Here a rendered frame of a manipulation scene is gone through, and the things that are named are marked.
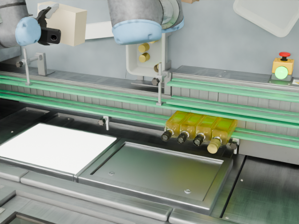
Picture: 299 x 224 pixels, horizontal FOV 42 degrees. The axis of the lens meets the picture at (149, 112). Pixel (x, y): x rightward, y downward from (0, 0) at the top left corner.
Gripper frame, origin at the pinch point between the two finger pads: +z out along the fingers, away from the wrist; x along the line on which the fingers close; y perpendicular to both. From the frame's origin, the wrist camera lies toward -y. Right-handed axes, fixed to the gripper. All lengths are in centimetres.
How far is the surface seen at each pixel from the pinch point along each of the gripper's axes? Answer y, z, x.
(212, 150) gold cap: -66, -5, 26
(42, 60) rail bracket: 25.1, 24.0, 26.4
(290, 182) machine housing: -93, 12, 38
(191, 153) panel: -55, 11, 39
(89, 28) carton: 4.8, 29.2, 7.4
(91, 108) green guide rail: -7.1, 16.6, 38.2
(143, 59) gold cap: -22.7, 29.1, 14.4
